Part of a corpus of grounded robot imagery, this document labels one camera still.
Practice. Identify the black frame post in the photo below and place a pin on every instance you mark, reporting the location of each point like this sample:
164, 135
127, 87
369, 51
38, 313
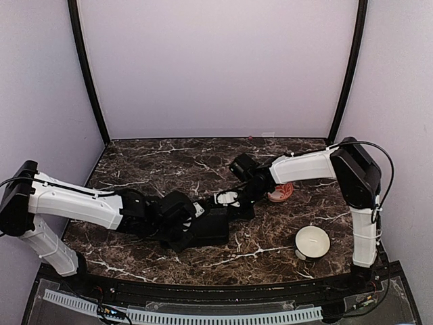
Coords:
83, 60
350, 70

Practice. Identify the white slotted cable duct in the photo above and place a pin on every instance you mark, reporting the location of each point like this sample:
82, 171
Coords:
165, 313

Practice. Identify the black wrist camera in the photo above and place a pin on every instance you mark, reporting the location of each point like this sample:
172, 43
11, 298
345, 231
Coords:
243, 167
177, 208

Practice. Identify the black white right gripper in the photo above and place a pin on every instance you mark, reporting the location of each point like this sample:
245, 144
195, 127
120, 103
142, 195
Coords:
234, 213

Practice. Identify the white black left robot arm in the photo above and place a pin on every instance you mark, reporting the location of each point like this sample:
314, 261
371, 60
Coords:
31, 194

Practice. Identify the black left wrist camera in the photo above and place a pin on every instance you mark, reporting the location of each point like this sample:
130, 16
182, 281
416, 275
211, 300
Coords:
177, 208

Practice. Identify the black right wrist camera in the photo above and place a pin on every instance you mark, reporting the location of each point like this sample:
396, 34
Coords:
243, 167

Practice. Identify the red patterned white bowl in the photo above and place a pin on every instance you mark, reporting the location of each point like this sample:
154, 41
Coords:
281, 193

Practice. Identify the black zippered tool case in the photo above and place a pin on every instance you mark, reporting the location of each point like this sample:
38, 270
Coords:
212, 228

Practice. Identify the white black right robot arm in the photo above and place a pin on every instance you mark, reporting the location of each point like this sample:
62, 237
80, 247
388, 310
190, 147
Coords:
357, 174

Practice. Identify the black right frame post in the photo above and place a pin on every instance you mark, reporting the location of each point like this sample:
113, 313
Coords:
350, 70

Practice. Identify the black front table rail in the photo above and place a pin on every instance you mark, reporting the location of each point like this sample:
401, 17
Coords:
122, 292

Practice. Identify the blue white bowl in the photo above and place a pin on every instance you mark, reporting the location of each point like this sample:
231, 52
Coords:
311, 243

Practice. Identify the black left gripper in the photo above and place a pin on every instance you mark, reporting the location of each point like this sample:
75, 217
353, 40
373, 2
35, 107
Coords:
179, 245

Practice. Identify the black left frame post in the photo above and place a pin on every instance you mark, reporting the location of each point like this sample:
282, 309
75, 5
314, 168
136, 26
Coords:
83, 60

